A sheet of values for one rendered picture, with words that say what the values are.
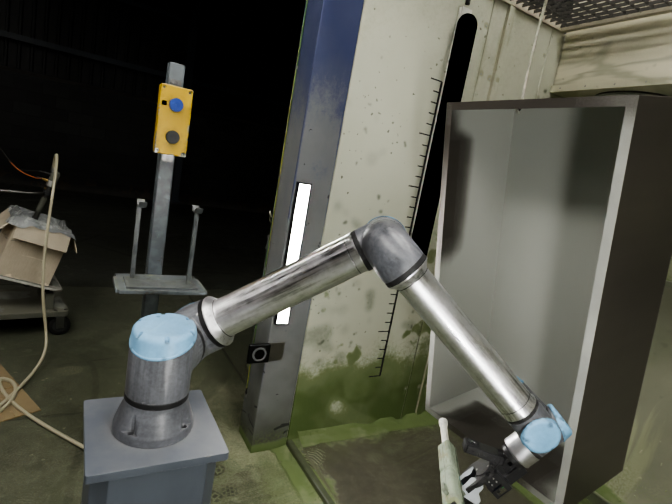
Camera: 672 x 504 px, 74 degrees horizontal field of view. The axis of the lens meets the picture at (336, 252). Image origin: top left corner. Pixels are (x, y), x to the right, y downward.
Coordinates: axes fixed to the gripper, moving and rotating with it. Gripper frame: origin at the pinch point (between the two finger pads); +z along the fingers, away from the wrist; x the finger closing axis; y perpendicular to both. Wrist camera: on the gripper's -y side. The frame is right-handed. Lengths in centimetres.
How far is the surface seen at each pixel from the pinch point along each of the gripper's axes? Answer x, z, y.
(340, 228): 73, -17, -84
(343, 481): 56, 56, -2
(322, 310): 75, 16, -62
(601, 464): 21, -34, 32
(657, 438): 83, -54, 79
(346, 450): 79, 56, -5
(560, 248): 45, -74, -21
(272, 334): 60, 36, -70
